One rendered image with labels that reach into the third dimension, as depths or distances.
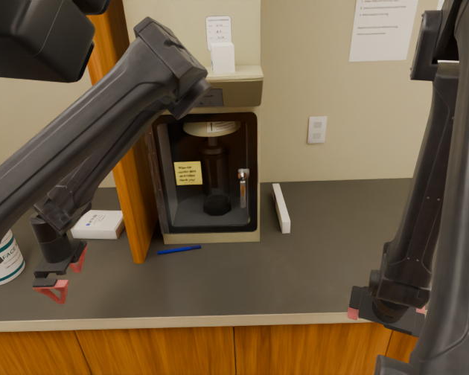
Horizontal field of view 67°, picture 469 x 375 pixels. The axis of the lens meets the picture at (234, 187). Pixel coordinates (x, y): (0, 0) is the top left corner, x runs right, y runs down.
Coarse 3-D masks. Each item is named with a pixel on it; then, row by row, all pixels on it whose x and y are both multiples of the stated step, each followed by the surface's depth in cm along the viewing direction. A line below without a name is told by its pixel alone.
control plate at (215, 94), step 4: (208, 92) 84; (212, 92) 84; (216, 92) 84; (220, 92) 84; (204, 96) 86; (208, 96) 86; (212, 96) 86; (216, 96) 86; (220, 96) 86; (200, 100) 88; (204, 100) 88; (208, 100) 88; (212, 100) 88; (216, 100) 88; (220, 100) 88; (200, 104) 90; (204, 104) 90; (208, 104) 90; (212, 104) 90; (216, 104) 90; (220, 104) 90
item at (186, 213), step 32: (160, 128) 96; (192, 128) 96; (224, 128) 96; (256, 128) 96; (160, 160) 101; (192, 160) 101; (224, 160) 101; (256, 160) 101; (192, 192) 106; (224, 192) 106; (256, 192) 106; (192, 224) 112; (224, 224) 112; (256, 224) 112
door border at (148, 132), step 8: (152, 128) 96; (152, 136) 97; (152, 144) 98; (152, 152) 100; (152, 160) 101; (152, 168) 102; (160, 184) 105; (160, 192) 106; (160, 200) 108; (160, 208) 109; (160, 224) 112; (168, 232) 114
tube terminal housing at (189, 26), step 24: (144, 0) 81; (168, 0) 81; (192, 0) 81; (216, 0) 81; (240, 0) 81; (168, 24) 84; (192, 24) 84; (240, 24) 84; (192, 48) 87; (240, 48) 87; (168, 240) 117; (192, 240) 117; (216, 240) 117; (240, 240) 117
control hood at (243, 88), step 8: (208, 72) 83; (240, 72) 82; (248, 72) 82; (256, 72) 81; (208, 80) 79; (216, 80) 80; (224, 80) 80; (232, 80) 80; (240, 80) 80; (248, 80) 80; (256, 80) 80; (216, 88) 82; (224, 88) 82; (232, 88) 82; (240, 88) 83; (248, 88) 83; (256, 88) 83; (224, 96) 86; (232, 96) 86; (240, 96) 86; (248, 96) 86; (256, 96) 86; (224, 104) 90; (232, 104) 90; (240, 104) 90; (248, 104) 90; (256, 104) 91
